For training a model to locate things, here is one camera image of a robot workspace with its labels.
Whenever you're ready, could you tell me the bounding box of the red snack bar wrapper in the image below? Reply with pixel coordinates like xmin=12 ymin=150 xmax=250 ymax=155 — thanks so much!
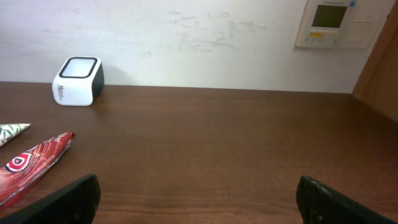
xmin=1 ymin=132 xmax=75 ymax=210

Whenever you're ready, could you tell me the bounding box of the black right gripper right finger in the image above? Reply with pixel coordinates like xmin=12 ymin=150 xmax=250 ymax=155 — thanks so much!
xmin=296 ymin=175 xmax=397 ymax=224

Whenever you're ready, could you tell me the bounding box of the white barcode scanner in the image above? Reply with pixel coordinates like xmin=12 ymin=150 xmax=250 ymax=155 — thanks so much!
xmin=52 ymin=56 xmax=104 ymax=106

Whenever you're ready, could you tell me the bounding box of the brown wooden door frame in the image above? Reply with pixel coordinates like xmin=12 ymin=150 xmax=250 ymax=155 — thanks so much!
xmin=352 ymin=1 xmax=397 ymax=121

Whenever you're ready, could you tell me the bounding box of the wall thermostat control panel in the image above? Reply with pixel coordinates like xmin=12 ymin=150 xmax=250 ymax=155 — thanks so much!
xmin=295 ymin=0 xmax=394 ymax=49

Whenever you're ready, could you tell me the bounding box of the white tube with gold cap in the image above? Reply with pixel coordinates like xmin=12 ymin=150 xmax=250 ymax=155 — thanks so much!
xmin=0 ymin=123 xmax=30 ymax=147

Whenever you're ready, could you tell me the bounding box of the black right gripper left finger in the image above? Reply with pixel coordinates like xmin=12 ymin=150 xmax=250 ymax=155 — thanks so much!
xmin=1 ymin=174 xmax=101 ymax=224

